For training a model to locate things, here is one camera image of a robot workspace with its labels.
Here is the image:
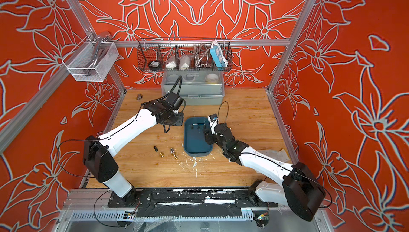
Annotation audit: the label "teal plastic storage box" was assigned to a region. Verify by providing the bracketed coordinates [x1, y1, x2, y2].
[184, 117, 213, 157]

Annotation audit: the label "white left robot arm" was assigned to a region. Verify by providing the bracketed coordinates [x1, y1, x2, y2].
[83, 76, 186, 203]

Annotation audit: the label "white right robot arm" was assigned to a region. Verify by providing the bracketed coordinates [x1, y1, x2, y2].
[204, 114, 327, 221]

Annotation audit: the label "blue white box in basket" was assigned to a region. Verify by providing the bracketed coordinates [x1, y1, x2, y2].
[209, 41, 228, 68]

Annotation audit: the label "small metal piece far corner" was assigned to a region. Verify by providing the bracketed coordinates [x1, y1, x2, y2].
[136, 93, 143, 101]

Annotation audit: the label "grey plastic lidded container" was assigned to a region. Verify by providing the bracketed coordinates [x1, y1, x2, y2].
[161, 71, 225, 106]

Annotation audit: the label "metal tongs in basket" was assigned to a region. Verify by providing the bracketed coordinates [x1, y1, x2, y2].
[194, 44, 212, 68]

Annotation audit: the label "white cloth on table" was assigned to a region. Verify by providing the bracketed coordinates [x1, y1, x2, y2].
[260, 149, 291, 163]

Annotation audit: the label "black wire wall basket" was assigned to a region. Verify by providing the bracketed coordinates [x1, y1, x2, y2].
[136, 37, 232, 72]

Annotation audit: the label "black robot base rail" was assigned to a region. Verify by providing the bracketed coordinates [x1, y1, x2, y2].
[108, 187, 278, 220]

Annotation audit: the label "white mesh wall basket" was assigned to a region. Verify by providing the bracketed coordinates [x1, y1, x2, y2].
[63, 40, 119, 82]

